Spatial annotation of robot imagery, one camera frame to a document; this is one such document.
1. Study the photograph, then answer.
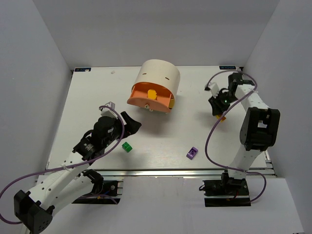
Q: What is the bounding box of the long yellow lego brick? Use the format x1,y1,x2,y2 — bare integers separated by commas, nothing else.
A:
216,115,226,122

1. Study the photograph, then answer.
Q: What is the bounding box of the orange top drawer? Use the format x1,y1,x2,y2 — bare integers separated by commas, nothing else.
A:
127,82,175,113

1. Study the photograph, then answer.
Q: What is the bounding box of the small yellow lego brick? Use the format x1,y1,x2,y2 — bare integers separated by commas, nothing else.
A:
147,89,157,100

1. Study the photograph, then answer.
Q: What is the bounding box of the cream drawer cabinet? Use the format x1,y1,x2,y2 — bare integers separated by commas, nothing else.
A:
133,59,180,98

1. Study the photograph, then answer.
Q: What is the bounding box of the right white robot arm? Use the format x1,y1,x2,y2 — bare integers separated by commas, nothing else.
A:
205,72,280,193

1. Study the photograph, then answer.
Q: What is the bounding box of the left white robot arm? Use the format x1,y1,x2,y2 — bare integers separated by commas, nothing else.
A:
14,111,141,234

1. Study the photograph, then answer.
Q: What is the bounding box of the green lego brick lower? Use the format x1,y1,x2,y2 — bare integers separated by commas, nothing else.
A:
122,142,133,153

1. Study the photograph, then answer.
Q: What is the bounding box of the yellow middle drawer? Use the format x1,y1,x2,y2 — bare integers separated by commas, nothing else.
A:
168,96,175,109

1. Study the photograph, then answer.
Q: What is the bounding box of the purple lego brick right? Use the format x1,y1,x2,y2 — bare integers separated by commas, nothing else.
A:
186,147,198,160

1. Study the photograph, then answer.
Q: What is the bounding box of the blue label left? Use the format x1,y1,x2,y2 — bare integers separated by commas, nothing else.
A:
74,67,91,72

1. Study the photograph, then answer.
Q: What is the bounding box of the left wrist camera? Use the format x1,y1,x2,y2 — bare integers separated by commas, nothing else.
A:
99,101,117,118

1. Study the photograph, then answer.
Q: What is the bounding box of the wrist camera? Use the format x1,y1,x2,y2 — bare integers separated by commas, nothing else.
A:
204,82,220,97
99,101,117,118

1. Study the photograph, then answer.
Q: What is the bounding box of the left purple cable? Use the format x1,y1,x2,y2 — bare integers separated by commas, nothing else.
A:
0,105,126,224

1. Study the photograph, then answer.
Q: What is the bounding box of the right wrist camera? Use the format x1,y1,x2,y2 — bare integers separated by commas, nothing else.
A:
204,82,220,97

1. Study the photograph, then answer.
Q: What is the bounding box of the aluminium rail front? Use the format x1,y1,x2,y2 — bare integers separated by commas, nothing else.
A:
75,167,276,177

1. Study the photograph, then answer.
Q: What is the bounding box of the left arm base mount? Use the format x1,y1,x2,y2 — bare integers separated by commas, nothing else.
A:
72,170,123,205

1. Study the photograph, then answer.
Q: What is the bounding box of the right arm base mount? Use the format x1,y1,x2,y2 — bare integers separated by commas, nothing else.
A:
198,179,251,207

